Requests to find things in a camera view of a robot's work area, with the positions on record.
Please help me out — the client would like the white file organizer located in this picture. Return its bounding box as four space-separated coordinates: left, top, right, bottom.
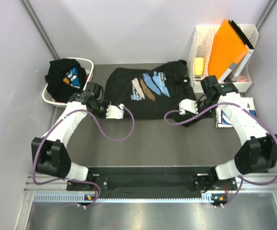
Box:
187 25 252 93

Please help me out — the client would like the aluminium frame rail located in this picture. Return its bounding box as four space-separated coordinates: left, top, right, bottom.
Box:
24 173 277 193

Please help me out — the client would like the black folder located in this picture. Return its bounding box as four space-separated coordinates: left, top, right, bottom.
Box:
228 20 254 49

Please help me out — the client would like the white laundry basket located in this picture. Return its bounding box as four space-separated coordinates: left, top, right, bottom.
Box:
42 57 94 107

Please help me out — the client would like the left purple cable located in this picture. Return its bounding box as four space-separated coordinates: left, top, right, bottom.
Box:
32 105 135 207

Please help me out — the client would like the yellow sponge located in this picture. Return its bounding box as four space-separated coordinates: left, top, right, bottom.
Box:
194 57 204 76

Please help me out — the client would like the folded white daisy t-shirt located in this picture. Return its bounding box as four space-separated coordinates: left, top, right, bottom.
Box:
216 97 256 128

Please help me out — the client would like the purple cable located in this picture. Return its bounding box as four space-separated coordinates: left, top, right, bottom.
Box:
32 105 135 207
163 102 277 208

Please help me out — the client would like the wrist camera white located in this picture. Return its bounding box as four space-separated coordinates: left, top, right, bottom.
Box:
105 103 125 119
179 99 198 115

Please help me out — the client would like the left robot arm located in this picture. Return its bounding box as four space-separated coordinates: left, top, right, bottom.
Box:
31 82 108 190

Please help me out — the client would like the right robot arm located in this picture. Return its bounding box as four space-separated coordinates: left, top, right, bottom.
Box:
198 76 277 190

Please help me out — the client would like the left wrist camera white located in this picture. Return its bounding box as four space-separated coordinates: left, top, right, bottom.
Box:
105 103 125 119

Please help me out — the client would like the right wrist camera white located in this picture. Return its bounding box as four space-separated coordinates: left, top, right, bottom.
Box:
179 99 198 115

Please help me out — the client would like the grey cable duct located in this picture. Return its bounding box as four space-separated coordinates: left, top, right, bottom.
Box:
33 193 227 204

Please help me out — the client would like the black brushstroke print t-shirt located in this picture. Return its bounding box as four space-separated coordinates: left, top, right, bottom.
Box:
104 60 197 122

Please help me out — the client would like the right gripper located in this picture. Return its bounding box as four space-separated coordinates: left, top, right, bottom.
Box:
191 99 218 119

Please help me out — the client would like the black daisy print t-shirt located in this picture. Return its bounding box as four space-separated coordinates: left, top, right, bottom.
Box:
45 58 87 103

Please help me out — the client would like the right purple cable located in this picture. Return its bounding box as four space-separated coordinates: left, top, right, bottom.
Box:
163 102 277 208

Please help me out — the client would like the white grey binder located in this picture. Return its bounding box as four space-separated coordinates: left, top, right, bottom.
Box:
221 48 254 81

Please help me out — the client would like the pink small item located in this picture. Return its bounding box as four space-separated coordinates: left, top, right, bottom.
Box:
237 75 247 83

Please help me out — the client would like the dark grey table mat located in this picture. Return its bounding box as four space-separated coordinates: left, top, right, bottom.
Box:
39 62 268 174

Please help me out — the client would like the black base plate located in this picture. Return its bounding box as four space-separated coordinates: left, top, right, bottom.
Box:
66 166 240 199

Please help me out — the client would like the orange folder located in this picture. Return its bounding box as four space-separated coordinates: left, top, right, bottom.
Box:
208 19 249 82

